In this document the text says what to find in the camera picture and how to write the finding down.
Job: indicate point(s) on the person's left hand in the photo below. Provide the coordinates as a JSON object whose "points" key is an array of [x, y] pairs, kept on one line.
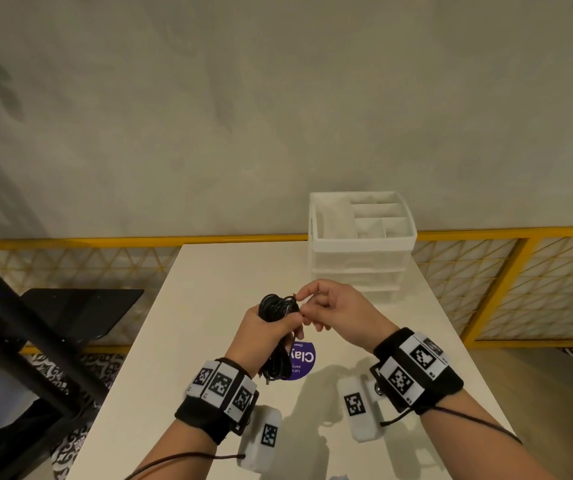
{"points": [[256, 339]]}

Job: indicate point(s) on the person's right hand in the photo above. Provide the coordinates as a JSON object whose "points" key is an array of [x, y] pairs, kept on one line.
{"points": [[346, 314]]}

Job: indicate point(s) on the white plastic drawer organizer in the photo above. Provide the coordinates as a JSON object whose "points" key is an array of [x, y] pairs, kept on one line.
{"points": [[361, 264]]}

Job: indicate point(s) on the round purple sticker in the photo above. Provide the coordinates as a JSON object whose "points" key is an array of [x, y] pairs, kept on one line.
{"points": [[304, 362]]}

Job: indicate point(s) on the white table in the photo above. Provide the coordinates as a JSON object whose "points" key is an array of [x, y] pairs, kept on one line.
{"points": [[191, 319]]}

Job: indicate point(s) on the black marker wristband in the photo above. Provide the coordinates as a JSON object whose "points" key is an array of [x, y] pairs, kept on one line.
{"points": [[201, 419], [441, 384]]}

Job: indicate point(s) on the yellow metal lattice fence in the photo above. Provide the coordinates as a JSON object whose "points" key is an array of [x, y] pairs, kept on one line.
{"points": [[116, 241]]}

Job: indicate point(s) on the black metal stand pole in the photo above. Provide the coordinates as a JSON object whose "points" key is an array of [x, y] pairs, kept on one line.
{"points": [[26, 334]]}

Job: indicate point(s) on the black bag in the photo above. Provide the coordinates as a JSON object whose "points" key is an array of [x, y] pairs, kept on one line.
{"points": [[16, 444]]}

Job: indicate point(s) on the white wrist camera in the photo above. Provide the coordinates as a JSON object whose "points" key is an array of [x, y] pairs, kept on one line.
{"points": [[259, 454], [361, 427]]}

